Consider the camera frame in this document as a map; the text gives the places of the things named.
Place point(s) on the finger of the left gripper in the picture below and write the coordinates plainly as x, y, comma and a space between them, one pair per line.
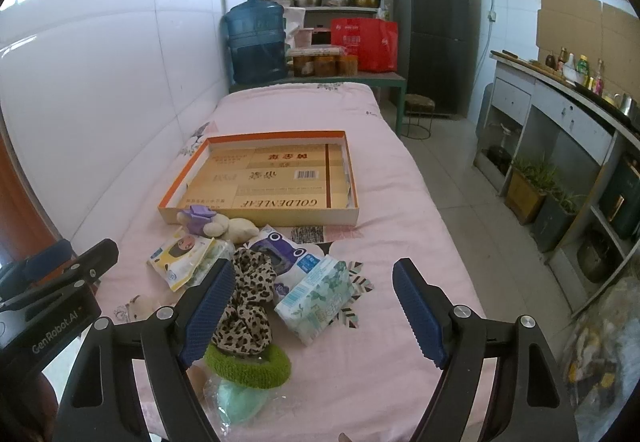
81, 272
19, 276

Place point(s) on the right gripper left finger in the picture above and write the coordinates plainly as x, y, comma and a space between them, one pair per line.
175, 337

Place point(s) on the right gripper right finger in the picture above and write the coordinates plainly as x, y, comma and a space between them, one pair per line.
455, 344

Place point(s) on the leopard print scrunchie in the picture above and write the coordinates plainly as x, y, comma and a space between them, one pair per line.
244, 327

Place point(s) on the yellow cartoon tissue pack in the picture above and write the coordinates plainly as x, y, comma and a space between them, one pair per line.
185, 259

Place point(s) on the mint green sponge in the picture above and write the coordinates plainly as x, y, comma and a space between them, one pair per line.
230, 405

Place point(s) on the white bear purple bow plush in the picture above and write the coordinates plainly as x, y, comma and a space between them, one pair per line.
202, 221

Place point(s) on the blue cartoon tissue pack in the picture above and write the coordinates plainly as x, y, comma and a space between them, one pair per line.
291, 261

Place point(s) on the green floral tissue pack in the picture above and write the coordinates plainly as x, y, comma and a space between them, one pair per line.
310, 306

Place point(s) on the pink bed blanket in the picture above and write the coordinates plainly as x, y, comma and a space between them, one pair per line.
371, 381

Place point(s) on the yellow planter with grass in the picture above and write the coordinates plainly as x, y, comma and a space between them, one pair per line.
530, 184

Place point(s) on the orange rimmed cardboard box tray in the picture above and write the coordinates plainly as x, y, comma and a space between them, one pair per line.
280, 178

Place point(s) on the grey kitchen counter cabinet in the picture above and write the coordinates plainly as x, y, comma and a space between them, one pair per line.
588, 226

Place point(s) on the blue water jug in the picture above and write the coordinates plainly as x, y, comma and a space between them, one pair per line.
256, 40

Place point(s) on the jars of preserved food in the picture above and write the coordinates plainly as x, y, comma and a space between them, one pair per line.
322, 60

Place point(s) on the bottles on counter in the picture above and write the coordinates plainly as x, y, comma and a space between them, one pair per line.
574, 68

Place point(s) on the red shopping bag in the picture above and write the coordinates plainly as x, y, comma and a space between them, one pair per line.
374, 42

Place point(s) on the dark grey refrigerator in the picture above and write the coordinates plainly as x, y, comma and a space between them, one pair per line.
434, 49

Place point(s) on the round wire stool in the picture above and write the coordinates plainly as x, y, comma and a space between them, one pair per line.
419, 111

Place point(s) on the cardboard sheets on wall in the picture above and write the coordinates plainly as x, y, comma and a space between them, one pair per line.
597, 30

